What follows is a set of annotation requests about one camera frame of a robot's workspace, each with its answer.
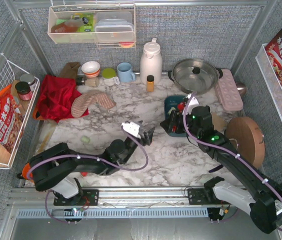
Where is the clear plastic food container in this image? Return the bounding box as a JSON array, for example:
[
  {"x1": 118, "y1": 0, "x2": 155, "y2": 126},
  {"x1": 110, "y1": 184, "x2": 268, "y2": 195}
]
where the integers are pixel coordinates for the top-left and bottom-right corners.
[{"x1": 94, "y1": 11, "x2": 134, "y2": 43}]

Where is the white striped bowl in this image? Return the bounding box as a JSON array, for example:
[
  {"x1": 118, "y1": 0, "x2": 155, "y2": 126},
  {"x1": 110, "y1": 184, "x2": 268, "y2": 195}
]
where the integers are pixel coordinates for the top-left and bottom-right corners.
[{"x1": 81, "y1": 61, "x2": 100, "y2": 78}]

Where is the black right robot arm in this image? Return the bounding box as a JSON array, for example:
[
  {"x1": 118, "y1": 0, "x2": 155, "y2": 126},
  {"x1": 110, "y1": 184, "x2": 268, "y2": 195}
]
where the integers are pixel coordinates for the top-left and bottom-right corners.
[{"x1": 160, "y1": 106, "x2": 282, "y2": 234}]

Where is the orange cup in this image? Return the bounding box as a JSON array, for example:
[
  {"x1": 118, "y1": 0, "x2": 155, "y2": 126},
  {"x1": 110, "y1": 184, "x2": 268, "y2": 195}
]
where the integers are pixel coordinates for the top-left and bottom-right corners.
[{"x1": 16, "y1": 163, "x2": 33, "y2": 181}]

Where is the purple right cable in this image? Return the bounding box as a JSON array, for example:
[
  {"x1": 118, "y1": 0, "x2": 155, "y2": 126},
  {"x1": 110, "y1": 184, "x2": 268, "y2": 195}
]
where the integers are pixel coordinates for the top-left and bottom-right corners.
[{"x1": 182, "y1": 92, "x2": 282, "y2": 233}]

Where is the round wooden board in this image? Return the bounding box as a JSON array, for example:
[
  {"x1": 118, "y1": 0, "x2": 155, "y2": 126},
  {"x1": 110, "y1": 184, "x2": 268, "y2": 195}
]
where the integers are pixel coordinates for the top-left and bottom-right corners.
[{"x1": 225, "y1": 116, "x2": 265, "y2": 169}]

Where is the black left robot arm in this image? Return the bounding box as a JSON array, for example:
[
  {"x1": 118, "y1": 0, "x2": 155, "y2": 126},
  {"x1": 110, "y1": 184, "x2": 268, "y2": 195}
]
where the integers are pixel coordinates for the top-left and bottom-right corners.
[{"x1": 22, "y1": 121, "x2": 155, "y2": 199}]

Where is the orange snack bag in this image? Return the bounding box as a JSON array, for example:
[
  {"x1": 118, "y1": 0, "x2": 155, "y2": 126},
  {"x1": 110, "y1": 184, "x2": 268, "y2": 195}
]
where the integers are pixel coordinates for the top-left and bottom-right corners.
[{"x1": 0, "y1": 84, "x2": 23, "y2": 153}]

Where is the stainless steel pot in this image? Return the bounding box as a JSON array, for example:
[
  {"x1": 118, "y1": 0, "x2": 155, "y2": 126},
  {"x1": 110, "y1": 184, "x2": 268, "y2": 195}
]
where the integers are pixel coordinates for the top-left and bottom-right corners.
[{"x1": 167, "y1": 58, "x2": 223, "y2": 96}]

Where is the blue mug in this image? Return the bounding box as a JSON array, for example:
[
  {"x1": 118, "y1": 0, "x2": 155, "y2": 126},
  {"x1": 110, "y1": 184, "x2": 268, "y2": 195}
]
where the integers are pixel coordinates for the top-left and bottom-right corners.
[{"x1": 117, "y1": 62, "x2": 136, "y2": 83}]

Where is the green coffee capsule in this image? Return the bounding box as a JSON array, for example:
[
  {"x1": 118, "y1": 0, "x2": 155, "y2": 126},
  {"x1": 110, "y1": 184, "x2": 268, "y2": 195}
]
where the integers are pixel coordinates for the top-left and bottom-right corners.
[{"x1": 80, "y1": 135, "x2": 90, "y2": 144}]

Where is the green packaged box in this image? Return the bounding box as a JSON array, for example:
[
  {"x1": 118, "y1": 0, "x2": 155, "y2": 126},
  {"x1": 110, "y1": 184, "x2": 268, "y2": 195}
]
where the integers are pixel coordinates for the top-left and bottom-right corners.
[{"x1": 71, "y1": 13, "x2": 95, "y2": 33}]

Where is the pink egg tray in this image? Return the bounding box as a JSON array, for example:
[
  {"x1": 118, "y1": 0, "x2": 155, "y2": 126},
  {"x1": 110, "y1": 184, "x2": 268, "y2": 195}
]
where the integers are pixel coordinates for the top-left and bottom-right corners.
[{"x1": 215, "y1": 68, "x2": 244, "y2": 112}]

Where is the metal bowl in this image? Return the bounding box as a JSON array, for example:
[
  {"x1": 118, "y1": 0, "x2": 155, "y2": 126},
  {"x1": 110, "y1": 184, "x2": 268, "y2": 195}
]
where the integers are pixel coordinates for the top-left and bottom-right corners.
[{"x1": 236, "y1": 82, "x2": 248, "y2": 97}]

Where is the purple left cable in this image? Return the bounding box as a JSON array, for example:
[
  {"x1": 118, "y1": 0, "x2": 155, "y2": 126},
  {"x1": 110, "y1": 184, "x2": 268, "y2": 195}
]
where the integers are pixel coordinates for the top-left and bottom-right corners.
[{"x1": 26, "y1": 126, "x2": 149, "y2": 223}]

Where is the beige wall rack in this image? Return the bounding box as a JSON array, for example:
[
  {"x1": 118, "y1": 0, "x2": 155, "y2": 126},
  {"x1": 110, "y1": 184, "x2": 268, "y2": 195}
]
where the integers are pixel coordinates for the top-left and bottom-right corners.
[{"x1": 47, "y1": 3, "x2": 136, "y2": 48}]

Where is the white thermos jug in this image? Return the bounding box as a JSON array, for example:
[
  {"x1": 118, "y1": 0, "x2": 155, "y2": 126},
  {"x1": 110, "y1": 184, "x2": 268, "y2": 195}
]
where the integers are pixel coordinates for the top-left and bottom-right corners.
[{"x1": 140, "y1": 38, "x2": 163, "y2": 85}]

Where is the dark lidded jar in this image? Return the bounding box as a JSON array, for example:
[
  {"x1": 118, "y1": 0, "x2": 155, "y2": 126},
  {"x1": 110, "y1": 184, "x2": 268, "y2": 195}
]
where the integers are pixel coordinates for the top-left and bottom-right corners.
[{"x1": 15, "y1": 81, "x2": 32, "y2": 101}]

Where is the orange spice bottle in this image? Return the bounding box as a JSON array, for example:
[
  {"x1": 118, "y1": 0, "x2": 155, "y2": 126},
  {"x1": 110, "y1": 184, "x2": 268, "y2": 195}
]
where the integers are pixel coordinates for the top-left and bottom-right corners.
[{"x1": 146, "y1": 75, "x2": 154, "y2": 92}]

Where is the striped pink oven mitt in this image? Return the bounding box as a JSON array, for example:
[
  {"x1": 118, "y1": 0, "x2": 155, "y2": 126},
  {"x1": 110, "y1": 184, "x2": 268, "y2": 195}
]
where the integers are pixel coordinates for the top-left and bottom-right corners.
[{"x1": 71, "y1": 90, "x2": 116, "y2": 118}]

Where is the silver lidded jar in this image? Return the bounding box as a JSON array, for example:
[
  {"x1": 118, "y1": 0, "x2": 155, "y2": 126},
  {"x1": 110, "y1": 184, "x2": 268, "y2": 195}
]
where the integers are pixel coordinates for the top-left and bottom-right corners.
[{"x1": 19, "y1": 73, "x2": 36, "y2": 92}]

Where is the green lidded cup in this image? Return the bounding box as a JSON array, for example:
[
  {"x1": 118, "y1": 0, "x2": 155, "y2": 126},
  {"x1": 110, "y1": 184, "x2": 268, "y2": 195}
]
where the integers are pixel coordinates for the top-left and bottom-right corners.
[{"x1": 101, "y1": 68, "x2": 120, "y2": 87}]

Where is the white right wall basket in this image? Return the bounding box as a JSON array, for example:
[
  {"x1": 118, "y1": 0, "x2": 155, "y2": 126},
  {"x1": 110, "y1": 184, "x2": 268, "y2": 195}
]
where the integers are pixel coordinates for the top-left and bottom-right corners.
[{"x1": 255, "y1": 43, "x2": 282, "y2": 122}]

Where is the teal plastic storage basket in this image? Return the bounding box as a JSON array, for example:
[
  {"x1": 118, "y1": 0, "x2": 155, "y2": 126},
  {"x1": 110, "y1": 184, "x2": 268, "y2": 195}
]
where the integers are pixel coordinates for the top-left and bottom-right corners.
[{"x1": 164, "y1": 95, "x2": 186, "y2": 138}]

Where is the red cloth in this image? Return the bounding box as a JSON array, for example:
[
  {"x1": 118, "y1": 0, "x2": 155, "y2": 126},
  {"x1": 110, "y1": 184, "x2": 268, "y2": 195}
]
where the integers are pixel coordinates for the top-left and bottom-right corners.
[{"x1": 32, "y1": 75, "x2": 81, "y2": 123}]

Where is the purple cable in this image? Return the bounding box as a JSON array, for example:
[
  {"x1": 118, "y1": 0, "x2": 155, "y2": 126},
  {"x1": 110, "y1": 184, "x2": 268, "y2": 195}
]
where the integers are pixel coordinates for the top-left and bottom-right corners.
[
  {"x1": 182, "y1": 92, "x2": 282, "y2": 233},
  {"x1": 26, "y1": 126, "x2": 149, "y2": 223}
]

